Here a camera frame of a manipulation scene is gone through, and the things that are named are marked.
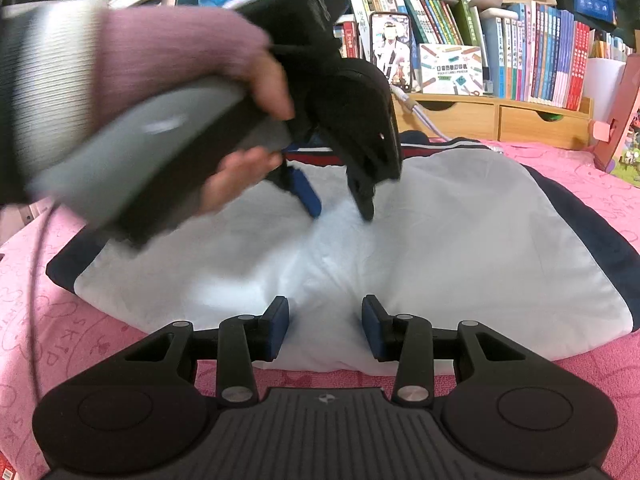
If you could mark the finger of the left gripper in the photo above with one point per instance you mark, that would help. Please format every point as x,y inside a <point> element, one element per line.
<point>292,180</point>
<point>362,188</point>

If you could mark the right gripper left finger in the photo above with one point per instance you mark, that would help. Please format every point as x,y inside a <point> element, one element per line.
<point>242,340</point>

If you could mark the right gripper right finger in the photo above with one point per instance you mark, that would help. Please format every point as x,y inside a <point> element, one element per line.
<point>406,339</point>

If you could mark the white and navy jacket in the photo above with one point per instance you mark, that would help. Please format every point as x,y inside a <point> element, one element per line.
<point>518,237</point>

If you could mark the person's left forearm sleeve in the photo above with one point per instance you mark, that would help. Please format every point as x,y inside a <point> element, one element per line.
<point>70,67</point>

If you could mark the person's left hand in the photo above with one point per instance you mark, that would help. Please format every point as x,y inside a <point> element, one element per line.
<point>242,169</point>

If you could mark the white patterned small box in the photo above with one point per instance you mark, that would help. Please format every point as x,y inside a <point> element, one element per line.
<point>451,70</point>

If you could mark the wooden drawer organizer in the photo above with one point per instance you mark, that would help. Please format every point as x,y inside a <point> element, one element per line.
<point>489,119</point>

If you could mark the smartphone with lit screen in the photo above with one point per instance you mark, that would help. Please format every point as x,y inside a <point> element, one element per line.
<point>390,47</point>

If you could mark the row of books right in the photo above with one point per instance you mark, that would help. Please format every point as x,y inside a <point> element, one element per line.
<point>531,51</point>

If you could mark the pink triangular toy house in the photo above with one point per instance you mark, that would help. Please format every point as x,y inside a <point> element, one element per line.
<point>618,89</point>

